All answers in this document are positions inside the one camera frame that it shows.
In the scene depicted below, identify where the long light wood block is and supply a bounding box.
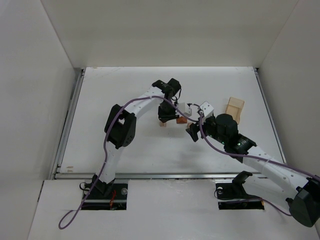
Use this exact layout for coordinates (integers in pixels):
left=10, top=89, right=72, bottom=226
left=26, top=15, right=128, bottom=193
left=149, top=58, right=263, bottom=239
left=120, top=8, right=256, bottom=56
left=159, top=121, right=167, bottom=128

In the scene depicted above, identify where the dark orange triangular block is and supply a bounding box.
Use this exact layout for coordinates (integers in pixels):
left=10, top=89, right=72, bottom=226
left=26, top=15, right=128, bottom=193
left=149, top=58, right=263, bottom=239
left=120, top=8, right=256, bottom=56
left=176, top=116, right=188, bottom=124

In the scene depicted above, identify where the wooden box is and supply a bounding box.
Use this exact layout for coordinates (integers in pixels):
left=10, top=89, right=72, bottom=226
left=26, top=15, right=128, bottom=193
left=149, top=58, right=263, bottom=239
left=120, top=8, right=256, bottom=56
left=225, top=97, right=245, bottom=124

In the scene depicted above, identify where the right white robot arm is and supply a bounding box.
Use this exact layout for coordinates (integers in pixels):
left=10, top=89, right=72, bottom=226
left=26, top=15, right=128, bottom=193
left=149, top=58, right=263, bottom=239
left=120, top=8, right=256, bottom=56
left=190, top=110, right=320, bottom=228

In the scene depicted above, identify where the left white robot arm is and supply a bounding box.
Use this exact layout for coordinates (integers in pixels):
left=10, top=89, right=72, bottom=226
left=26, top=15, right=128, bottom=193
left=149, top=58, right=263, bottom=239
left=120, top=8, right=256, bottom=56
left=92, top=78, right=191, bottom=196

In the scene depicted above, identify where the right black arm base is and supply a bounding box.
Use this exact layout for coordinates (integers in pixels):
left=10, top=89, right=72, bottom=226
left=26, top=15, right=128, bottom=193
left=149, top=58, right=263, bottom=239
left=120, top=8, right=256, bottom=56
left=214, top=171, right=265, bottom=210

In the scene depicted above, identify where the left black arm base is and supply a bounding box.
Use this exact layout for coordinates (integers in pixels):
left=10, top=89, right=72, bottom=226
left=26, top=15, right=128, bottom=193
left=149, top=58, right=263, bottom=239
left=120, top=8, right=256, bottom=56
left=80, top=179, right=129, bottom=211

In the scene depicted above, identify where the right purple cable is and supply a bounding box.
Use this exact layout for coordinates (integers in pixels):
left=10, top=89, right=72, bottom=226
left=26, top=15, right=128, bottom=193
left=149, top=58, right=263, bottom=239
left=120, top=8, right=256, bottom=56
left=198, top=111, right=320, bottom=216

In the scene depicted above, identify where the purple cable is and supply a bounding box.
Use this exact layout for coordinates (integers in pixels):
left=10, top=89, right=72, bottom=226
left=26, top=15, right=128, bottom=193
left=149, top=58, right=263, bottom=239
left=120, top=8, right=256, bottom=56
left=57, top=96, right=201, bottom=230
left=198, top=111, right=320, bottom=216

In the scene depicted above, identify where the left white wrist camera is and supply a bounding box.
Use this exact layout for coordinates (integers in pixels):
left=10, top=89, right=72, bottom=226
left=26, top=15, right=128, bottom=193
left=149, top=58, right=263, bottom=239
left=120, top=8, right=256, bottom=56
left=178, top=102, right=192, bottom=117

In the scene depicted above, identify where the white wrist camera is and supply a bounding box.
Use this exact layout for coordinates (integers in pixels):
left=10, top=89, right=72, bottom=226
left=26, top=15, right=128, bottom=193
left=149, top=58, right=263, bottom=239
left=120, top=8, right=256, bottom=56
left=178, top=102, right=192, bottom=117
left=199, top=101, right=214, bottom=118

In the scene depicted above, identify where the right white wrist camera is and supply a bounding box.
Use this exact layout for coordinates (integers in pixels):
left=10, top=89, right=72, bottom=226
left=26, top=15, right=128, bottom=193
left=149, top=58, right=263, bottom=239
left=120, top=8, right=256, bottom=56
left=199, top=101, right=214, bottom=118

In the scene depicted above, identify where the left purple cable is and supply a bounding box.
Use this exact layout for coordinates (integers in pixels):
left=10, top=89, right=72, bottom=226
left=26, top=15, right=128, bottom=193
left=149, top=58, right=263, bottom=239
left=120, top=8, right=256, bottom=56
left=57, top=96, right=201, bottom=230

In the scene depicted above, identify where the aluminium table edge rail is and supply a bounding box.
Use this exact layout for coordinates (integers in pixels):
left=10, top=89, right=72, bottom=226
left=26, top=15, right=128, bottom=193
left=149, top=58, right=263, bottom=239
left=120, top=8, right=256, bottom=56
left=253, top=67, right=288, bottom=165

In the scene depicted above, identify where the left aluminium side rail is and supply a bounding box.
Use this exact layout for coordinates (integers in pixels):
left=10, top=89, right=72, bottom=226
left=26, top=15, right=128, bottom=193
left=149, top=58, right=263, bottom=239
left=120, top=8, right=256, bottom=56
left=48, top=68, right=86, bottom=180

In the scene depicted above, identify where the front aluminium rail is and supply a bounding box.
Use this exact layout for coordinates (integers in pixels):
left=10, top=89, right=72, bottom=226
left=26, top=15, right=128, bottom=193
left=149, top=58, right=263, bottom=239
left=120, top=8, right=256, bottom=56
left=54, top=172, right=238, bottom=180

